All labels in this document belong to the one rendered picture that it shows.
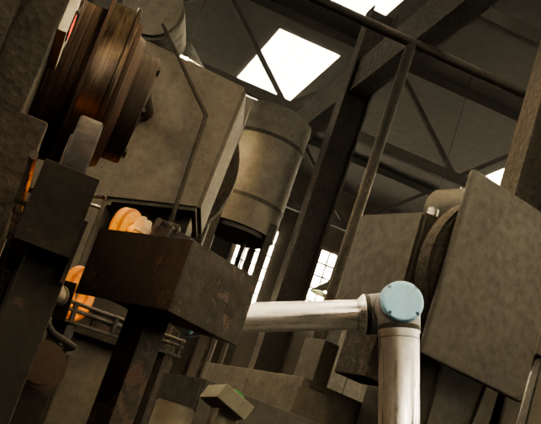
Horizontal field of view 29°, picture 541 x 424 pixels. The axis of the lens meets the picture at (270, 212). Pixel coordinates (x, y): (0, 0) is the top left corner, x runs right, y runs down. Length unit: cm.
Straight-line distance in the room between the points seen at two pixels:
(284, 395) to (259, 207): 531
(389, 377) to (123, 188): 275
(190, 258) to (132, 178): 342
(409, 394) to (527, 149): 434
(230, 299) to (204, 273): 9
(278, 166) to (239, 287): 966
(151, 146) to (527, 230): 228
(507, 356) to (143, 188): 231
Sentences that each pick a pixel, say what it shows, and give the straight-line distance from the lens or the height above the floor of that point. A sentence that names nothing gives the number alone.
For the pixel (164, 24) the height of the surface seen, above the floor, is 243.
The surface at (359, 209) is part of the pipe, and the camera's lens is 946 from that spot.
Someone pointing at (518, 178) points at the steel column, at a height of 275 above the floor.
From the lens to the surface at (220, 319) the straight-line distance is 200.
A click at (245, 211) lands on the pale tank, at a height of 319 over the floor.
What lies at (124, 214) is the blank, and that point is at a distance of 298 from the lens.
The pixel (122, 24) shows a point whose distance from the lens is 250.
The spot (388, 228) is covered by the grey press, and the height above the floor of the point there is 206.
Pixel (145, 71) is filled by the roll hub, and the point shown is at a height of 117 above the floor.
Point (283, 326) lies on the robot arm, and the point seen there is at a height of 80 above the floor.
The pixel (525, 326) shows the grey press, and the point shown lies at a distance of 629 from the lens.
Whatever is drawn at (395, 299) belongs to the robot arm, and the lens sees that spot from 285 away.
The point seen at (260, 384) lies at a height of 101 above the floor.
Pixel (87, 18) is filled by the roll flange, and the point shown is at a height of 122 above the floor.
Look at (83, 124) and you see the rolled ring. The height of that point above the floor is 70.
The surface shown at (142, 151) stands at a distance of 537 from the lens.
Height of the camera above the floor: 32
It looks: 15 degrees up
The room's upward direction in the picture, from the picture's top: 19 degrees clockwise
